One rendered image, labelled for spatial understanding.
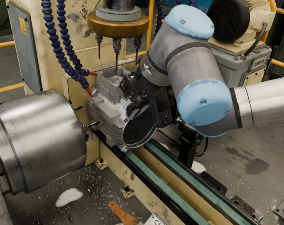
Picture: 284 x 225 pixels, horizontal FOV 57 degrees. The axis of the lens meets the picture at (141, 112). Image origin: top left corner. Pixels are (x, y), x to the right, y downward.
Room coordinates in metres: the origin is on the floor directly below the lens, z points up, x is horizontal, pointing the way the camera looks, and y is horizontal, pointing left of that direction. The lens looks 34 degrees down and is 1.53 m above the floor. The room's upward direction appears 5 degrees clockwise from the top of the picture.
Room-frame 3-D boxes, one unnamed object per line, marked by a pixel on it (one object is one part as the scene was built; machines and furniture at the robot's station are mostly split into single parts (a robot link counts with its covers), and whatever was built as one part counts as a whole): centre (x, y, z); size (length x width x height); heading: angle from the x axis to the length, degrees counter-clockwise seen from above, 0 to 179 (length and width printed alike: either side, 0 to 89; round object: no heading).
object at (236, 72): (1.15, -0.37, 0.99); 0.35 x 0.31 x 0.37; 133
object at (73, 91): (0.86, 0.17, 0.97); 0.30 x 0.11 x 0.34; 133
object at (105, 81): (0.77, 0.09, 1.11); 0.12 x 0.11 x 0.07; 42
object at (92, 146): (0.72, 0.19, 0.86); 0.07 x 0.06 x 0.12; 133
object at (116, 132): (0.74, 0.06, 1.02); 0.20 x 0.19 x 0.19; 42
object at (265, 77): (1.17, -0.55, 1.07); 0.08 x 0.07 x 0.20; 43
